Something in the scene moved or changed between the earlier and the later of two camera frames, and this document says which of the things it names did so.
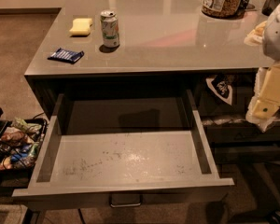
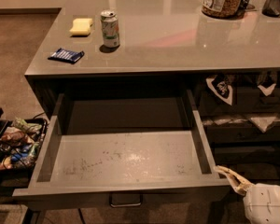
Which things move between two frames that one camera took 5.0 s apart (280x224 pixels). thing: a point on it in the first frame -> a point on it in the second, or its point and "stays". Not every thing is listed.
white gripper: (277, 35) -> (263, 203)
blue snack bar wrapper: (66, 56) stays
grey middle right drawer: (244, 133) stays
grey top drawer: (119, 148) stays
